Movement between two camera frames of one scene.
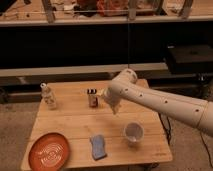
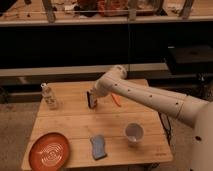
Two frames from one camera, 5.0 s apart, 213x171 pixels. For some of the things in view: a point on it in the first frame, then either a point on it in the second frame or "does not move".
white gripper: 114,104 → 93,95
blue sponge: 98,146 does not move
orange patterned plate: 49,152 does not move
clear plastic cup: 134,134 does not move
